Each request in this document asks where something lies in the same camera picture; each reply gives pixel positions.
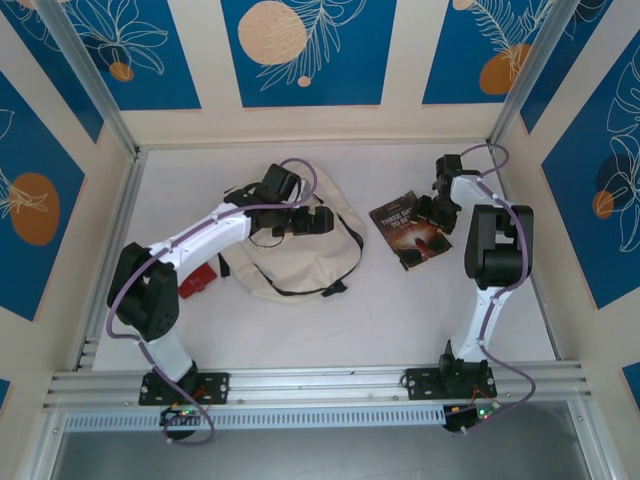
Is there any small circuit board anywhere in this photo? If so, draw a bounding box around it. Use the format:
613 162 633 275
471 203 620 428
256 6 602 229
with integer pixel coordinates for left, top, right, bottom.
158 405 200 427
443 403 497 435

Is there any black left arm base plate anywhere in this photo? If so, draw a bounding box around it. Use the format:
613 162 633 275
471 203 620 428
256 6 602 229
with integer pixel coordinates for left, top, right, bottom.
138 370 232 407

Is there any aluminium corner post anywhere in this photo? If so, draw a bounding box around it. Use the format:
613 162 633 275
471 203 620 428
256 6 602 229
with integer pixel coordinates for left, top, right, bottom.
488 0 615 151
35 0 140 157

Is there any dark book with orange glow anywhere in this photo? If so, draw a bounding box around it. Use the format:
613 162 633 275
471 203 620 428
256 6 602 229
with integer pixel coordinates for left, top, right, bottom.
368 189 454 271

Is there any grey slotted cable duct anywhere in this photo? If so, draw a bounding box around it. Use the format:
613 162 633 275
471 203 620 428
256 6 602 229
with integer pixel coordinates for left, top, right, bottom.
63 403 450 434

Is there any grey metal shelf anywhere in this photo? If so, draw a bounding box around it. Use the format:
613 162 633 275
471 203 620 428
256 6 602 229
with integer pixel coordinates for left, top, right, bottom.
49 427 601 480

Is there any aluminium side rail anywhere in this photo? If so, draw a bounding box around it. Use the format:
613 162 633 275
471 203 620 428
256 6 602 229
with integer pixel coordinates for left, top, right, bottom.
487 144 564 361
74 148 149 372

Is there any thin black left gripper cable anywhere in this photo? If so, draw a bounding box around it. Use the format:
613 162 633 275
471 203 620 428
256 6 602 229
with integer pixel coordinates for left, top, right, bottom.
248 233 287 250

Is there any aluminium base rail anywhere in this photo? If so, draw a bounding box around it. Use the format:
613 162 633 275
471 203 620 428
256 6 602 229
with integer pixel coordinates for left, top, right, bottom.
42 360 596 414

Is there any cream canvas backpack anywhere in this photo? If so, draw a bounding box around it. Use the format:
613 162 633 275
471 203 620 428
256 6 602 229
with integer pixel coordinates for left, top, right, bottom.
218 164 369 304

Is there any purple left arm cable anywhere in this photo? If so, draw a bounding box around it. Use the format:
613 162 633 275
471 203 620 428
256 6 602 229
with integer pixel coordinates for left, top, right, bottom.
107 157 321 447

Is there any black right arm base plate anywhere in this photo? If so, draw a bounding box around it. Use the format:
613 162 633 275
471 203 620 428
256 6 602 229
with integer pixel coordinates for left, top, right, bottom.
403 366 499 402

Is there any red pencil case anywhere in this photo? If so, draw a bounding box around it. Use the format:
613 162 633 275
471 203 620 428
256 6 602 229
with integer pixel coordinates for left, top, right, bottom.
178 264 219 300

